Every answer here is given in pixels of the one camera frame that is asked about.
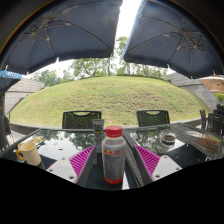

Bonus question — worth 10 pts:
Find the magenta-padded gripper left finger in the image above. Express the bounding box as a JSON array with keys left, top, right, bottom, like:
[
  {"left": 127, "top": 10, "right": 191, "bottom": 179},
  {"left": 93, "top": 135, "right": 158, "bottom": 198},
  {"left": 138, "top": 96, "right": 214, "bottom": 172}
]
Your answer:
[{"left": 45, "top": 144, "right": 102, "bottom": 188}]

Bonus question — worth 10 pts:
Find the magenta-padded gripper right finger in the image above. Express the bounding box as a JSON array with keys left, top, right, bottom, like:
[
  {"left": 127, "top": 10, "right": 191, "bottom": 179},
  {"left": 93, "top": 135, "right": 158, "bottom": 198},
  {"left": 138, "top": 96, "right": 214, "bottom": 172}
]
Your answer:
[{"left": 132, "top": 144, "right": 183, "bottom": 187}]

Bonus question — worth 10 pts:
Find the clear bottle with red cap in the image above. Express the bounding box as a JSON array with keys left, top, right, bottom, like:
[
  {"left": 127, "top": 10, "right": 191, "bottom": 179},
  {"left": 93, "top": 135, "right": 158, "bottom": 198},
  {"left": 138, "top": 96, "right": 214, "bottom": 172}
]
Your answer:
[{"left": 101, "top": 125, "right": 128, "bottom": 185}]

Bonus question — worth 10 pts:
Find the small glass ashtray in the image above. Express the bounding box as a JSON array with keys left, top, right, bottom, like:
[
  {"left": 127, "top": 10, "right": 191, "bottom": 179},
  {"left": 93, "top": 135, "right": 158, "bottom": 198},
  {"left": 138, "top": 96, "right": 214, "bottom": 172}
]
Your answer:
[{"left": 161, "top": 132, "right": 177, "bottom": 145}]

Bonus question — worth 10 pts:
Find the grey squeeze tube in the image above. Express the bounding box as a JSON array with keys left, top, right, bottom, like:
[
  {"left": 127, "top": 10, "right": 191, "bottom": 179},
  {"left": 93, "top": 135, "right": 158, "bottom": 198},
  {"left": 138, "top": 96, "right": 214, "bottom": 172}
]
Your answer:
[{"left": 92, "top": 118, "right": 105, "bottom": 154}]

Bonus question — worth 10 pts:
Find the dark wicker chair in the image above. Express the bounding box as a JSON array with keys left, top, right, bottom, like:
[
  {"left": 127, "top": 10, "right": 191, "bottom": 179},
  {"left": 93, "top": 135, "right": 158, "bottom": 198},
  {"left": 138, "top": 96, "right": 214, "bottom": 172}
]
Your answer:
[
  {"left": 61, "top": 110, "right": 103, "bottom": 130},
  {"left": 136, "top": 109, "right": 171, "bottom": 128}
]

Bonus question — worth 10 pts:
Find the dark wicker chairs group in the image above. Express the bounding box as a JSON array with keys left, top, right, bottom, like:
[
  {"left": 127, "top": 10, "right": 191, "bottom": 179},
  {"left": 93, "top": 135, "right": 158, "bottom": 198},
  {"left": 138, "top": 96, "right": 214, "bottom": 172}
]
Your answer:
[{"left": 199, "top": 104, "right": 224, "bottom": 136}]

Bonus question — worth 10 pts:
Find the orange parasol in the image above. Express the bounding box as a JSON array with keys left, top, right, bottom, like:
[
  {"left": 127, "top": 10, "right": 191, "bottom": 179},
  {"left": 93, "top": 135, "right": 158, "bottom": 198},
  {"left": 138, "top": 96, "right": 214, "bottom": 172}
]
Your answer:
[{"left": 198, "top": 75, "right": 224, "bottom": 94}]

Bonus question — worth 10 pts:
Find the light blue parasol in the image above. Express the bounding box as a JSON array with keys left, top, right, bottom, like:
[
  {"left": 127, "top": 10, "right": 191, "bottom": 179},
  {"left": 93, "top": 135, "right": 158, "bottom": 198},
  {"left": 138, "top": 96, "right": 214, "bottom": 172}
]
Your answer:
[{"left": 0, "top": 69, "right": 23, "bottom": 93}]

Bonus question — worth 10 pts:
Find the dark blue parasol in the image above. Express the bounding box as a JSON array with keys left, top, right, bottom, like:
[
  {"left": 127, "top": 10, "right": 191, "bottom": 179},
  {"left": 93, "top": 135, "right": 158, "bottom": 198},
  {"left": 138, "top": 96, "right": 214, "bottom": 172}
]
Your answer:
[
  {"left": 122, "top": 0, "right": 224, "bottom": 80},
  {"left": 0, "top": 0, "right": 124, "bottom": 76}
]

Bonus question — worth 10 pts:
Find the cream cup with yellow handle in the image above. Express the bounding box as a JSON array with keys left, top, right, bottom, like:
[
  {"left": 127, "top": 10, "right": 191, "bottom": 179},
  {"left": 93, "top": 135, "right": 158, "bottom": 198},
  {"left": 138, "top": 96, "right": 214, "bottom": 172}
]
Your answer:
[{"left": 15, "top": 141, "right": 43, "bottom": 167}]

